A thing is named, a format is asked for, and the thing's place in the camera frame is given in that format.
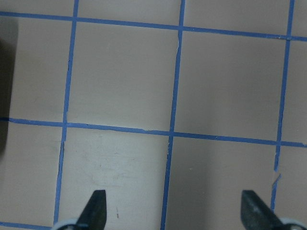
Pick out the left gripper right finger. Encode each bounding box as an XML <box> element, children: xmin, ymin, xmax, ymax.
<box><xmin>241</xmin><ymin>190</ymin><xmax>287</xmax><ymax>230</ymax></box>

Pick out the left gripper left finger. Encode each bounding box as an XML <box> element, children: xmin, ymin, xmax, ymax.
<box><xmin>76</xmin><ymin>190</ymin><xmax>106</xmax><ymax>230</ymax></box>

